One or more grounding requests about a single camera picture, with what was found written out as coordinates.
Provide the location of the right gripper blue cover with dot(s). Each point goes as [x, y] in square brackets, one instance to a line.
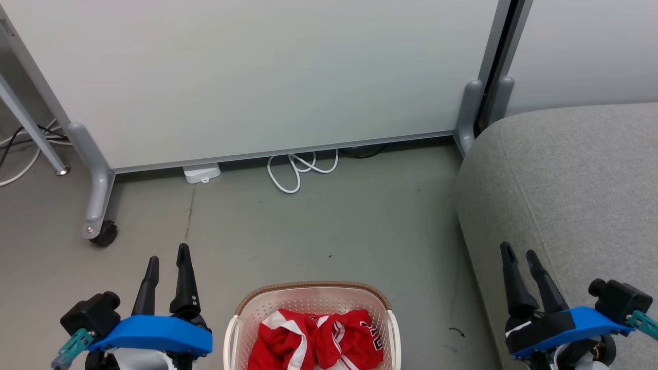
[560, 329]

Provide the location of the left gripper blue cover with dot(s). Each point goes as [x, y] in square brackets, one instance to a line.
[154, 333]

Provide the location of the red shorts with white stripe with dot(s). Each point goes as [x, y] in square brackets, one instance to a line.
[280, 344]

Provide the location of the red jersey with black lettering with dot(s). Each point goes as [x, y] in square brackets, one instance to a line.
[352, 341]

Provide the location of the grey fabric sofa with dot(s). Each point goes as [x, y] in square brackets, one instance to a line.
[576, 185]

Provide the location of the black caster wheel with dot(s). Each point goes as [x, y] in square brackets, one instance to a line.
[105, 235]

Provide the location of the small black floor scrap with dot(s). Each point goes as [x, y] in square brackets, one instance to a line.
[457, 331]

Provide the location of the white power adapter box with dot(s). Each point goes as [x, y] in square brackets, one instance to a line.
[201, 172]

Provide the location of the cream perforated laundry basket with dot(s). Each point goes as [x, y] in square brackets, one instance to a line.
[308, 298]

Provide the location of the grey metal table leg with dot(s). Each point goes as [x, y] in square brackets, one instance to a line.
[25, 121]

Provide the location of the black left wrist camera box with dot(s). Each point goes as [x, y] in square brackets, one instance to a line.
[90, 314]

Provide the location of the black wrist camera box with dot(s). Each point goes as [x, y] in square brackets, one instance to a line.
[619, 300]
[90, 314]

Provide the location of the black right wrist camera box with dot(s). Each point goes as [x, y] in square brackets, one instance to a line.
[619, 300]

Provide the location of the white partition panel grey frame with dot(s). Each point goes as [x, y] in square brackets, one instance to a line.
[591, 51]
[257, 77]

